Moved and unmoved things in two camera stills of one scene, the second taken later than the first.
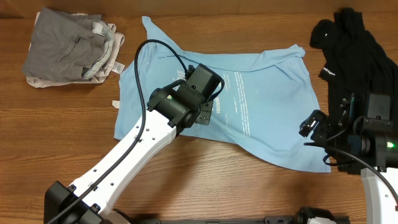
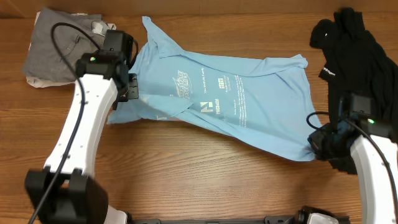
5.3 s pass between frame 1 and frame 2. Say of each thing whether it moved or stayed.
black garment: stayed
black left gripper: moved
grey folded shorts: stayed
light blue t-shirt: moved
